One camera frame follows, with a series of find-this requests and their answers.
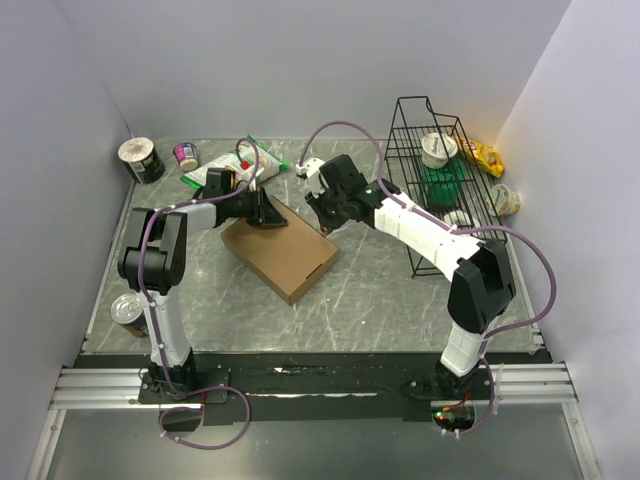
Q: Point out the white cup in rack front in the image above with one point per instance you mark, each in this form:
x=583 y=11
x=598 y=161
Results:
x=459 y=219

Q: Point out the white yogurt cup in rack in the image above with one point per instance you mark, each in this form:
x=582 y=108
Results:
x=437 y=150

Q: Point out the brown cardboard express box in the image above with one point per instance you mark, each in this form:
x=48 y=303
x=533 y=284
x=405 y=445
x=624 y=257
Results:
x=289 y=259

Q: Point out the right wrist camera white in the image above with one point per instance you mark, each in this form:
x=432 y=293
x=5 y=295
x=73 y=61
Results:
x=309 y=171

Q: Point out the black can white lid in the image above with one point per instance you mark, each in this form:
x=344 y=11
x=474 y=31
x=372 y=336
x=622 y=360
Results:
x=141 y=160

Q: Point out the yellow chips bag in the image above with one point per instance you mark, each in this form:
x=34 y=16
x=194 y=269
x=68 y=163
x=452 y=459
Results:
x=484 y=157

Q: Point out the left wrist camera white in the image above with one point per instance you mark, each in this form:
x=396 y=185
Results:
x=243 y=170

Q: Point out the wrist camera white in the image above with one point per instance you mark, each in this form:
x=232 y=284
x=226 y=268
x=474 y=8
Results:
x=309 y=171
x=243 y=170

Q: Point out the green lidded container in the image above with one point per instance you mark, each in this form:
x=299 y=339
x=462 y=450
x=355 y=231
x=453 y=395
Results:
x=444 y=185

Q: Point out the aluminium rail frame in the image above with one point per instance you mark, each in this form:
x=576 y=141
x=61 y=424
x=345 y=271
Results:
x=123 y=388

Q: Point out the black wire basket rack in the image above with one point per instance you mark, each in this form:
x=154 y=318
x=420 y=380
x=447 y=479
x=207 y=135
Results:
x=413 y=118

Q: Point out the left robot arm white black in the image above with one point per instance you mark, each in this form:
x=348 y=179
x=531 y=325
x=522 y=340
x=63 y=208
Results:
x=153 y=261

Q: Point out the purple small yogurt cup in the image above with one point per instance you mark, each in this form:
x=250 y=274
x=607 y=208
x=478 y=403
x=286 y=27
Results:
x=186 y=156

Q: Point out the metal tin can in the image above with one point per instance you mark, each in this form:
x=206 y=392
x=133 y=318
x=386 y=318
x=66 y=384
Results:
x=128 y=312

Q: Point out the green white chips bag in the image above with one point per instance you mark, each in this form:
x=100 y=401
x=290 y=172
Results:
x=270 y=165

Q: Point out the yellow white yogurt cup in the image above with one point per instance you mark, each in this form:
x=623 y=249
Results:
x=501 y=200

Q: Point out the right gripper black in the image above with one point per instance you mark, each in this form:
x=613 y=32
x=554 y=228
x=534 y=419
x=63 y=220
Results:
x=316 y=202

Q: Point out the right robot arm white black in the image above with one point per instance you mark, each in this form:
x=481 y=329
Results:
x=479 y=272

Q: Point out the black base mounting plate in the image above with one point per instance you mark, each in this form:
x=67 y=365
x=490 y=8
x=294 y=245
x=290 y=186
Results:
x=232 y=387

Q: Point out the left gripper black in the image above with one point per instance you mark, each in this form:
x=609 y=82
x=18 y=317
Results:
x=263 y=212

